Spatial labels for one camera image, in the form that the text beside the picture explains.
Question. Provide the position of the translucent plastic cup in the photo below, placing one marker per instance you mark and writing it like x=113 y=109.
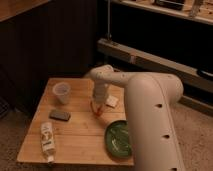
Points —
x=61 y=91

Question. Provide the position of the white lotion tube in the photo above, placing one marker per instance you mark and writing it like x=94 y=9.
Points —
x=47 y=141

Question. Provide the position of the dark rectangular sponge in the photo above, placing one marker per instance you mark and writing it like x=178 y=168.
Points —
x=59 y=115

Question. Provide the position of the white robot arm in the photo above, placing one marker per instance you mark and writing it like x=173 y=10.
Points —
x=147 y=100

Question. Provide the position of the green plate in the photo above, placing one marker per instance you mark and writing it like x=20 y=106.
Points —
x=116 y=139

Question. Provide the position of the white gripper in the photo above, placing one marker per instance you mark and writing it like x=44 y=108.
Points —
x=100 y=92

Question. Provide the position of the wooden table top board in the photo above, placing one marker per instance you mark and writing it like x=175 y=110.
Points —
x=80 y=140

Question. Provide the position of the long metal rail shelf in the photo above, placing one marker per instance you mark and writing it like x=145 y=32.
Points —
x=154 y=63

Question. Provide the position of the upper wooden shelf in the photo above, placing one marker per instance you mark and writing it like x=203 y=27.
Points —
x=195 y=10

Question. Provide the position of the red orange pepper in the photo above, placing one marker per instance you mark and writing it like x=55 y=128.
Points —
x=96 y=109

